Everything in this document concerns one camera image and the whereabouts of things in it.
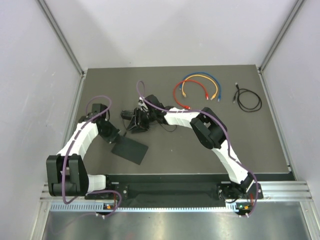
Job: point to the black network switch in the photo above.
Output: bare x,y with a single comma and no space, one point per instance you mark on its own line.
130,150

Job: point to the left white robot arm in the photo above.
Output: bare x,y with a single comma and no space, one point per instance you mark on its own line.
66,172

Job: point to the slotted grey cable duct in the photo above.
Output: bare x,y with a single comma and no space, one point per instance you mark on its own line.
102,207

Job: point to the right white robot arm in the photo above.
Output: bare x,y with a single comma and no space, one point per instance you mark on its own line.
210,132

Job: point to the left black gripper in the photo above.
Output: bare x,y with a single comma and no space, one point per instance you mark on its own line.
113,136

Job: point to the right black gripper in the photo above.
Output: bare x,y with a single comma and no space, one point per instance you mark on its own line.
140,126

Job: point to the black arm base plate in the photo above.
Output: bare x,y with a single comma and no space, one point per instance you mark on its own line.
217,191

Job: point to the aluminium frame rail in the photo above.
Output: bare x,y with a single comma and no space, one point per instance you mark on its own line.
283,191

